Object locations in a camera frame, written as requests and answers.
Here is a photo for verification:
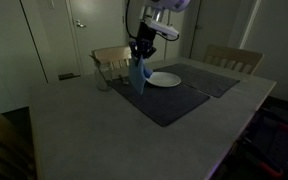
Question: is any white round plate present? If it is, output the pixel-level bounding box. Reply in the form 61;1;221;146
146;72;181;88

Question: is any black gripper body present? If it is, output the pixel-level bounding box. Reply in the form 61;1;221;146
136;22;156;50

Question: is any dark placemat beside plate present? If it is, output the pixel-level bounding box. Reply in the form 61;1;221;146
158;64;239;98

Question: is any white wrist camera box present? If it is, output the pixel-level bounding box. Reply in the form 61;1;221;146
145;18;179;37

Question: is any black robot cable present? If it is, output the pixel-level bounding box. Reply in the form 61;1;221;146
125;0;181;43

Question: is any silver door handle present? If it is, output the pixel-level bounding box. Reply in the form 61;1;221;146
76;20;87;28

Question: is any wooden chair foreground left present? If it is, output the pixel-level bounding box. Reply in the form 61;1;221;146
0;113;37;180

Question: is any wooden chair far side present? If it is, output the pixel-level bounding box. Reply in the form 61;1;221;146
203;44;264;75

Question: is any black orange clamp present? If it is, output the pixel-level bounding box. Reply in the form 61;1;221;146
240;138;284;179

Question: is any clear glass jar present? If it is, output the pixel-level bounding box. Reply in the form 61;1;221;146
95;62;112;91

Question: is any dark placemat under plate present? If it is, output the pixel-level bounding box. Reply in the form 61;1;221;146
111;78;210;127

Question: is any wooden chair near jar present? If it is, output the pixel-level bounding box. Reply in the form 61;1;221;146
90;46;131;71

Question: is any blue microfiber towel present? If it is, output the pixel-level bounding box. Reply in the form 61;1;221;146
128;56;153;95

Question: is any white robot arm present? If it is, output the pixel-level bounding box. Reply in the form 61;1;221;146
129;0;191;61

